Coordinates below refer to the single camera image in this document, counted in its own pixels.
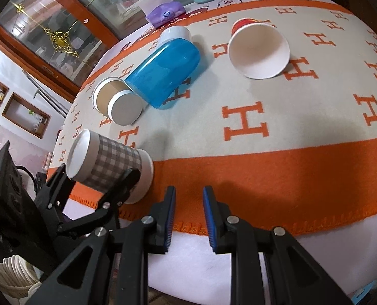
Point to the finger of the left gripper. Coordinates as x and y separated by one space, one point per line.
55 193
107 208

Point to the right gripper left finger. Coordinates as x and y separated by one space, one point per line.
150 234

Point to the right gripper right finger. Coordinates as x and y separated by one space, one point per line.
229 234

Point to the grey plaid paper cup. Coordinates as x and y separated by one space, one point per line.
98 162

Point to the brown sleeve paper cup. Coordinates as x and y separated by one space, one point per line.
115 100

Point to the blue translucent plastic cup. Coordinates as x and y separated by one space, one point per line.
158 76

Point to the white plastic cup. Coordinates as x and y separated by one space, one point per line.
174 32

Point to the red paper cup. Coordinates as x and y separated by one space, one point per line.
257 50

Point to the white stacked bowls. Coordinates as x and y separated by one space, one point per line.
18 278

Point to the orange beige H-pattern blanket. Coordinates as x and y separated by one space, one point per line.
239 117

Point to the wooden glass sliding door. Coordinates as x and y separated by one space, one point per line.
59 42

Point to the purple tissue pack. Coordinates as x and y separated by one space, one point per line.
160 12

